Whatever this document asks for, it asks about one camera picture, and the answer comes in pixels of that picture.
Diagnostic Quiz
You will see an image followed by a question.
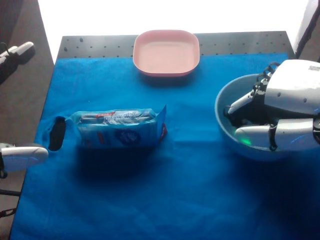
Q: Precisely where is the black cable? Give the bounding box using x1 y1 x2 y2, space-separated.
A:
0 189 21 197

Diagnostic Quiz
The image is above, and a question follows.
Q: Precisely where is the blue cloth mat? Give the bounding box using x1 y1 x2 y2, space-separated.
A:
9 51 320 240

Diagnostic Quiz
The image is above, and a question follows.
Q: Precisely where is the dark wooden frame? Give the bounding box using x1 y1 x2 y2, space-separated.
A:
294 0 320 62

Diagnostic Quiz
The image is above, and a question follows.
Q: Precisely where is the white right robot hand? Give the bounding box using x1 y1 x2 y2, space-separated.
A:
223 59 320 153

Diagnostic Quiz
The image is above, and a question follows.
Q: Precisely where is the black strap with red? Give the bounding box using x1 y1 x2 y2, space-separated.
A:
0 207 16 219

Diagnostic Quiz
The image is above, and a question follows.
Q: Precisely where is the blue plastic tissue package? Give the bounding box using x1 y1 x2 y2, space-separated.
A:
65 104 168 150

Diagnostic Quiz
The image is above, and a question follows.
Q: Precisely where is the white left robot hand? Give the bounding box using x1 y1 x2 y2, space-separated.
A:
0 41 50 179

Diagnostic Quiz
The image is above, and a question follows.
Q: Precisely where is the pink square plate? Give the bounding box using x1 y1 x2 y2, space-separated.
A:
132 29 201 78

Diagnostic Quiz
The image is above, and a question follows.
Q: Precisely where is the light blue bowl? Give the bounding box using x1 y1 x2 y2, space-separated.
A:
214 74 301 161

